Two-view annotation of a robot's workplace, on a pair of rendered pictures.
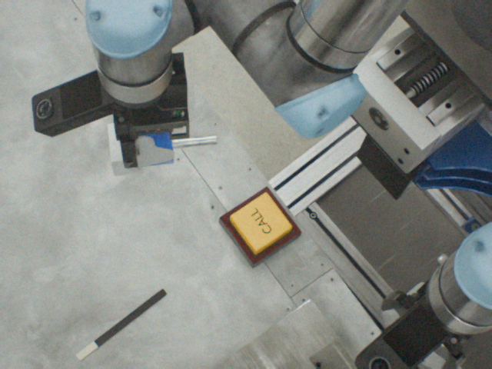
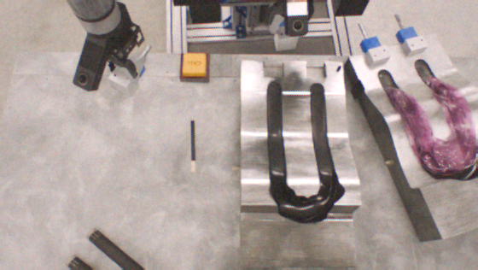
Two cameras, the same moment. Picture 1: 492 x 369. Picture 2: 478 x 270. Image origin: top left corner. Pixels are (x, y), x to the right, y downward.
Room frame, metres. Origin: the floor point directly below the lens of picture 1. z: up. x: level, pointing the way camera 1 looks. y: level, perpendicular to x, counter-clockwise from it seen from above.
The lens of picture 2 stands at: (-0.08, 0.27, 1.78)
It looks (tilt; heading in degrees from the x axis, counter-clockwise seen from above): 71 degrees down; 311
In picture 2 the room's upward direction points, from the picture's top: 4 degrees clockwise
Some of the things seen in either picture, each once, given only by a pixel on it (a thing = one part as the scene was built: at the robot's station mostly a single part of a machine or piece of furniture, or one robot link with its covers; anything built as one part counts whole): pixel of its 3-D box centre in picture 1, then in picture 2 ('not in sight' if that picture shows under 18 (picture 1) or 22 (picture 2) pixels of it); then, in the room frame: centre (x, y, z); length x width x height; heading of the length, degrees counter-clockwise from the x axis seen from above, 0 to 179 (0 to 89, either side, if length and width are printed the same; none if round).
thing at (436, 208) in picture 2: not in sight; (433, 127); (-0.21, -0.33, 0.86); 0.50 x 0.26 x 0.11; 152
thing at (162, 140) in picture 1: (164, 144); (135, 66); (0.41, 0.11, 0.93); 0.13 x 0.05 x 0.05; 107
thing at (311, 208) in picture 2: not in sight; (301, 145); (-0.01, -0.04, 0.92); 0.35 x 0.16 x 0.09; 135
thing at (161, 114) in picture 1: (145, 94); (113, 33); (0.40, 0.12, 1.09); 0.09 x 0.08 x 0.12; 106
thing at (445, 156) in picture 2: not in sight; (439, 120); (-0.20, -0.32, 0.90); 0.26 x 0.18 x 0.08; 152
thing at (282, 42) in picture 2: not in sight; (282, 22); (0.24, -0.24, 0.93); 0.13 x 0.05 x 0.05; 143
